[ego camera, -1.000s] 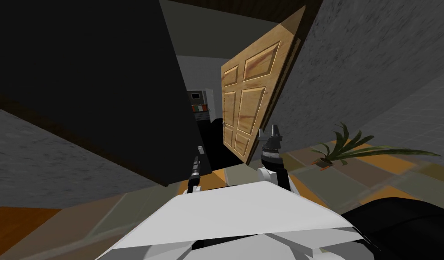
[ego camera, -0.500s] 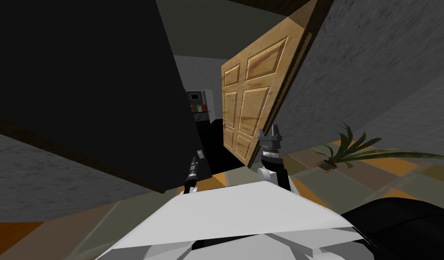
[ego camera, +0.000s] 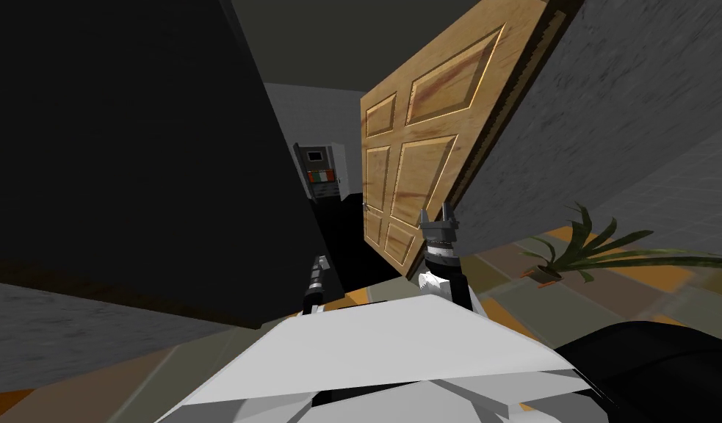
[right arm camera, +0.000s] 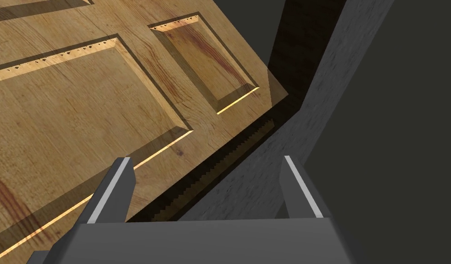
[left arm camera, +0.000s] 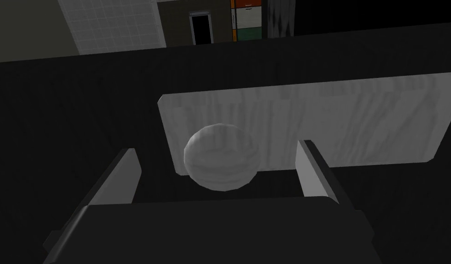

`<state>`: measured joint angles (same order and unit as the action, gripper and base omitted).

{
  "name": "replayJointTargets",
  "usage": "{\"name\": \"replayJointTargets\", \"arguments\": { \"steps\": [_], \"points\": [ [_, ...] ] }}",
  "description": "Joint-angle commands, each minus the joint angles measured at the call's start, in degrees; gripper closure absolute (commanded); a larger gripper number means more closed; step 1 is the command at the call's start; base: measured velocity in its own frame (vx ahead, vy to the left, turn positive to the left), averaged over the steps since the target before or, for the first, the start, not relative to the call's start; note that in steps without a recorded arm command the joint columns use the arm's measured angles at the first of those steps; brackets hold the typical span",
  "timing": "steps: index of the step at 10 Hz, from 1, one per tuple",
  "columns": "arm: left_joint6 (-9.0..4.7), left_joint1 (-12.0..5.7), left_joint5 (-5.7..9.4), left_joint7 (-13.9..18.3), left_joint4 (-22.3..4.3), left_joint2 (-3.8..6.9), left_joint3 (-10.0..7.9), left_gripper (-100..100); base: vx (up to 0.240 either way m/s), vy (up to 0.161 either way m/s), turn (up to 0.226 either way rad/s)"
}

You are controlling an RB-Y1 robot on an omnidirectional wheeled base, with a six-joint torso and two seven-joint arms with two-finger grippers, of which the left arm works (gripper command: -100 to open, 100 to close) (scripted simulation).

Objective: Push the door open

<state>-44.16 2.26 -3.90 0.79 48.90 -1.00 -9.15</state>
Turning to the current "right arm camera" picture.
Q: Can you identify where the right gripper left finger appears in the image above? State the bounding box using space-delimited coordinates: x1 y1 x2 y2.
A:
77 157 137 225

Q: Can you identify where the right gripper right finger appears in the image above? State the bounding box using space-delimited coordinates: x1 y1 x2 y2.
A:
278 155 334 220

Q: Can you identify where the brown wooden panelled door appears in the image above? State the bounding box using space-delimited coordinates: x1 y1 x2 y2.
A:
0 0 289 264

